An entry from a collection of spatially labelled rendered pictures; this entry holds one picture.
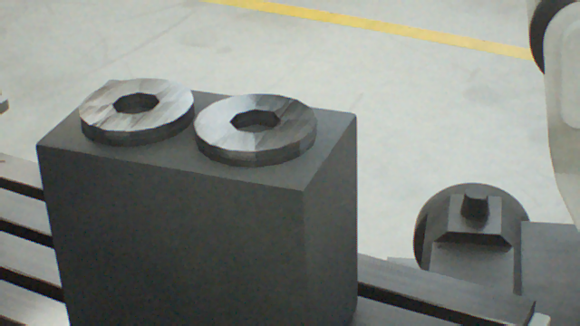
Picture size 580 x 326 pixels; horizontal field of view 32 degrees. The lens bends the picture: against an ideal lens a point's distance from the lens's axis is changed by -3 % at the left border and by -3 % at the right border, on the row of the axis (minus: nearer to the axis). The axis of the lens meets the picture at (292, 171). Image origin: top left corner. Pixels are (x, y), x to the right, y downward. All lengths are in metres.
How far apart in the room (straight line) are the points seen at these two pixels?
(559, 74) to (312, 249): 0.52
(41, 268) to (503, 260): 0.78
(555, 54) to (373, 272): 0.38
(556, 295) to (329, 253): 0.78
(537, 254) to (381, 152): 1.43
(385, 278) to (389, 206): 1.81
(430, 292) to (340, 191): 0.17
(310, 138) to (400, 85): 2.62
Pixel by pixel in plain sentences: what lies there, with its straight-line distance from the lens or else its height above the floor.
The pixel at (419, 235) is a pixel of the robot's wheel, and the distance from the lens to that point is 1.72.
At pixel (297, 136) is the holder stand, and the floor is 1.13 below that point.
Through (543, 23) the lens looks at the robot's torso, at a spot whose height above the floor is 1.03.
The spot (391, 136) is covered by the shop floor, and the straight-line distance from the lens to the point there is 3.07.
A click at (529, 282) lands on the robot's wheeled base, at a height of 0.57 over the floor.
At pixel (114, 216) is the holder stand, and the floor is 1.06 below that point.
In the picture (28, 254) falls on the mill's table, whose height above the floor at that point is 0.93.
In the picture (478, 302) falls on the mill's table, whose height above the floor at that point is 0.93.
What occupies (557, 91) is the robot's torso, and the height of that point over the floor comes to 0.96.
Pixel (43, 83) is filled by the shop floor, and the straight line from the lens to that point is 3.57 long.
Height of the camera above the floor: 1.49
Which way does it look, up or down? 31 degrees down
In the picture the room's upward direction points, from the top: 2 degrees counter-clockwise
